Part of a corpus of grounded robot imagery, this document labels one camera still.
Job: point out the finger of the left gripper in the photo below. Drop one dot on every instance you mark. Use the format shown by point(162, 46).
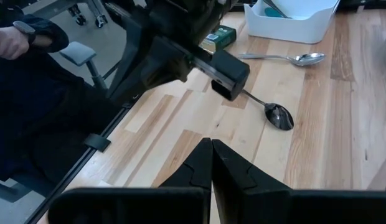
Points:
point(140, 74)

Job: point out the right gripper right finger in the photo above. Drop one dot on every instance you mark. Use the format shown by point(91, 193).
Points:
point(242, 177)

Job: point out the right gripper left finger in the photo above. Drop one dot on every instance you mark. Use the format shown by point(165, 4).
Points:
point(193, 174)

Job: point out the green cardboard box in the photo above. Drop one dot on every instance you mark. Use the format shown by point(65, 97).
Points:
point(219, 37)

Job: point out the teal plastic spoon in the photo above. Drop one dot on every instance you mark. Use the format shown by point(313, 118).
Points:
point(272, 12)

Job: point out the silver metal spoon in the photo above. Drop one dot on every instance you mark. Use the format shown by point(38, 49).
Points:
point(308, 59)

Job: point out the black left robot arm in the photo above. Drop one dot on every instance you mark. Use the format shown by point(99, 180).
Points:
point(180, 15)

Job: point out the grey office chair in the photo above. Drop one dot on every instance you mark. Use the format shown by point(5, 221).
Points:
point(78, 53)

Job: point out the white plastic bin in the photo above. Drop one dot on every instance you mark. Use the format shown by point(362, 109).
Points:
point(289, 29)

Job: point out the black table edge clip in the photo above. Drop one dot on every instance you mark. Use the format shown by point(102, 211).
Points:
point(97, 142)

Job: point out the person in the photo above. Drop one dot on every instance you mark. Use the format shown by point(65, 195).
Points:
point(40, 109)

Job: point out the grey wristwatch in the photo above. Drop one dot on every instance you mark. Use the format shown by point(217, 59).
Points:
point(25, 29)

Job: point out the person's hand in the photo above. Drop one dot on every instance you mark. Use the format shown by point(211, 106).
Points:
point(7, 43)

